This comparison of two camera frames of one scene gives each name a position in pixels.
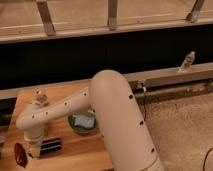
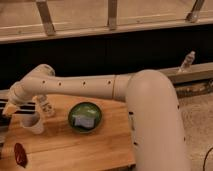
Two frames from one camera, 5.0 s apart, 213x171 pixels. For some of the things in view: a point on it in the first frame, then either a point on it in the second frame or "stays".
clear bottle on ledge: [187, 63] stays
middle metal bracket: [112, 14] stays
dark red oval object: [20, 154] stays
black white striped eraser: [50, 147] -> [27, 108]
